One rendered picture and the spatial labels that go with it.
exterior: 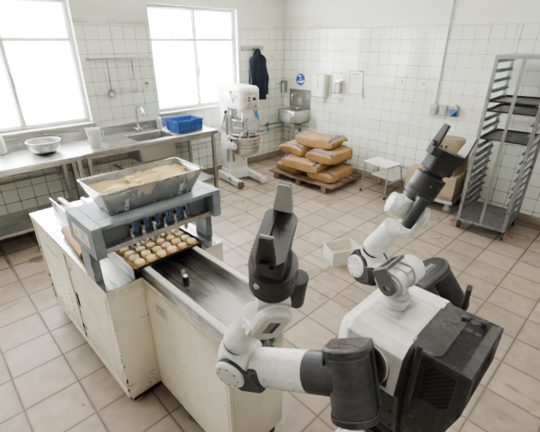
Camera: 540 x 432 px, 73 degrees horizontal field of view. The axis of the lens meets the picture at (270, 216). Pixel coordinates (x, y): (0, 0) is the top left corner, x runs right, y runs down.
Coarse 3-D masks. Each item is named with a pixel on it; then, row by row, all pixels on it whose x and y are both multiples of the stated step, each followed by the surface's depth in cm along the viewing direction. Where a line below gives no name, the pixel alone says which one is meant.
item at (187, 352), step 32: (192, 256) 207; (192, 288) 181; (224, 288) 181; (160, 320) 189; (192, 320) 161; (224, 320) 160; (160, 352) 205; (192, 352) 172; (192, 384) 185; (224, 384) 157; (192, 416) 200; (224, 416) 168; (256, 416) 178
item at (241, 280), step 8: (192, 248) 205; (200, 248) 204; (200, 256) 201; (208, 256) 196; (208, 264) 197; (216, 264) 191; (224, 264) 189; (224, 272) 188; (232, 272) 183; (232, 280) 185; (240, 280) 179; (248, 280) 176; (248, 288) 177
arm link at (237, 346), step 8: (240, 312) 80; (232, 328) 82; (240, 328) 79; (224, 336) 86; (232, 336) 82; (240, 336) 80; (248, 336) 79; (224, 344) 86; (232, 344) 82; (240, 344) 81; (248, 344) 81; (256, 344) 90; (224, 352) 86; (232, 352) 84; (240, 352) 84; (248, 352) 87; (232, 360) 84; (240, 360) 85; (248, 360) 86; (248, 368) 86
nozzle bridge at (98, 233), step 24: (192, 192) 204; (216, 192) 208; (72, 216) 177; (96, 216) 176; (120, 216) 176; (144, 216) 180; (192, 216) 207; (96, 240) 166; (120, 240) 182; (96, 264) 181
